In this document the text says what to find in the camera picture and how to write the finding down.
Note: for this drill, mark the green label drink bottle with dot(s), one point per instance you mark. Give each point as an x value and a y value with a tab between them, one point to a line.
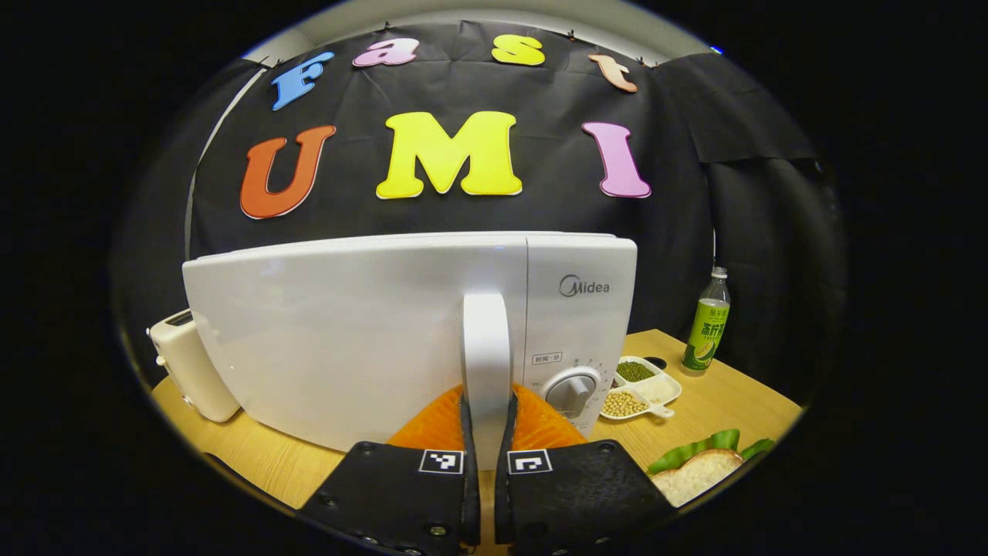
707	332

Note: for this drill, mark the white divided bean dish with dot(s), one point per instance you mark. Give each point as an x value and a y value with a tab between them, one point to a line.
644	390

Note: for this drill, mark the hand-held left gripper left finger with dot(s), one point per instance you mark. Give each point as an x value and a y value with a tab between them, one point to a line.
394	494

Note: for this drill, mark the lettuce bread sandwich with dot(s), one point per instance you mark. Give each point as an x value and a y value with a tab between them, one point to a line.
695	472

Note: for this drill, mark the black backdrop cloth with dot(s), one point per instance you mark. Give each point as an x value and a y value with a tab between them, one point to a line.
556	208

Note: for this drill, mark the white toaster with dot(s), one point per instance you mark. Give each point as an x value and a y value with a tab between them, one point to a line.
193	371

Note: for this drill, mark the white microwave oven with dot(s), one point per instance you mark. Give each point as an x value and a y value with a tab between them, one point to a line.
347	340

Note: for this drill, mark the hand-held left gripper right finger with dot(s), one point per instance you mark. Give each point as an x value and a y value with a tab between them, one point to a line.
587	494

